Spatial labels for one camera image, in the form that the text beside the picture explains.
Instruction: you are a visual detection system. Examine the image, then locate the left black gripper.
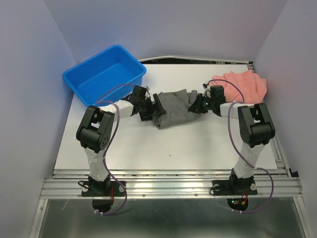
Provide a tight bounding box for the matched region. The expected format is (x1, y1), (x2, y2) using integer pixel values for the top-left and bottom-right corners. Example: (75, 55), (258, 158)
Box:
(139, 94), (165, 121)

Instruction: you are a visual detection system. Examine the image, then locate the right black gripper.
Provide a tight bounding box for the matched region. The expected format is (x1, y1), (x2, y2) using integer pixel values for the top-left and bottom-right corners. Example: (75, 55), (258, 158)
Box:
(187, 93), (214, 114)

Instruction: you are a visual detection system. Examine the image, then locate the grey skirt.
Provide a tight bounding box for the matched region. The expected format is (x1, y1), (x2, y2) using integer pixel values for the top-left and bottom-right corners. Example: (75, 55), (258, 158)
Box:
(153, 89), (199, 129)

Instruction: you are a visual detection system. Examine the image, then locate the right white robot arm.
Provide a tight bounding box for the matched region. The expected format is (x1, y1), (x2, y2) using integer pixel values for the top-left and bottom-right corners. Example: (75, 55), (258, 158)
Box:
(188, 85), (275, 195)

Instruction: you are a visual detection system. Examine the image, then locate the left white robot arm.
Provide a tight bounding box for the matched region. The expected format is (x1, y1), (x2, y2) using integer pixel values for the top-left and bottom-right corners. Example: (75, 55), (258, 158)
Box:
(76, 85), (166, 195)

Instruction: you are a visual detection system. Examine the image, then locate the blue plastic bin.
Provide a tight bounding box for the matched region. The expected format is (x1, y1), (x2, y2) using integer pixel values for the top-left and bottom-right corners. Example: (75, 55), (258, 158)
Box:
(62, 45), (147, 106)

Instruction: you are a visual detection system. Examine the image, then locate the pink folded skirt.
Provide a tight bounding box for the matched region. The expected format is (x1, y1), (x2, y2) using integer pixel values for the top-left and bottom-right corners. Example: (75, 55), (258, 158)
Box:
(211, 70), (267, 104)

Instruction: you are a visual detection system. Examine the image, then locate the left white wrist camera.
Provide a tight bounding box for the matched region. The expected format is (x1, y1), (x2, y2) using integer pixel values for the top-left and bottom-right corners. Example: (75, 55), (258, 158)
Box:
(145, 86), (151, 98)

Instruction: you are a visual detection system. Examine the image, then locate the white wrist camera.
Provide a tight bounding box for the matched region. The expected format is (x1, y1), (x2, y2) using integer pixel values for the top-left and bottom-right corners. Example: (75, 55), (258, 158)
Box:
(145, 86), (151, 98)
(203, 82), (212, 98)

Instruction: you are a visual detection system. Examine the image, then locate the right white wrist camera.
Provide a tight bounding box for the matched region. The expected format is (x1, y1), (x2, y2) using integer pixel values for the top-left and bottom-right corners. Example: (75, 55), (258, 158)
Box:
(203, 82), (212, 98)

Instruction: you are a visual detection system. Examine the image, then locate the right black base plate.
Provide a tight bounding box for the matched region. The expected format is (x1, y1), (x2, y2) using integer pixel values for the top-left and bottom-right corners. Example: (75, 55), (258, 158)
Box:
(209, 180), (258, 196)

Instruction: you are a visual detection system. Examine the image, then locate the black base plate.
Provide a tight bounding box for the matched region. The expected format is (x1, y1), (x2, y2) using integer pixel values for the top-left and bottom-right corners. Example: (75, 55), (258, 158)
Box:
(209, 180), (258, 196)
(79, 180), (125, 197)

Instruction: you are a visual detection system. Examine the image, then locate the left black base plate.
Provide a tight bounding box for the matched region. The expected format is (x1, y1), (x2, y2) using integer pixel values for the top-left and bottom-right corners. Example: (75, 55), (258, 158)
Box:
(79, 180), (125, 197)

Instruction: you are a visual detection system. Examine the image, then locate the aluminium rail frame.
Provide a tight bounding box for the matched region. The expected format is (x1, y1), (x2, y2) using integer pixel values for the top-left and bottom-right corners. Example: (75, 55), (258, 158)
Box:
(28, 58), (309, 238)

